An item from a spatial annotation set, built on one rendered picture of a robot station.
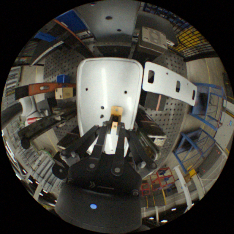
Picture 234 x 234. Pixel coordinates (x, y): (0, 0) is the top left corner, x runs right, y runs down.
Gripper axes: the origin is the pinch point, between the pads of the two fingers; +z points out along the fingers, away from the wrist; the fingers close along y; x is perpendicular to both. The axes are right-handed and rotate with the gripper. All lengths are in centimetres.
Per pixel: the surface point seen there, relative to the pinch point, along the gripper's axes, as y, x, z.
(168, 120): 49, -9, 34
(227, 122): 774, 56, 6
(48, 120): -19.5, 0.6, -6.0
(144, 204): 313, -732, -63
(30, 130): -20.5, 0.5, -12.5
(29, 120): -29.5, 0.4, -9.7
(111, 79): -2.7, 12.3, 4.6
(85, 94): -11.4, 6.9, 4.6
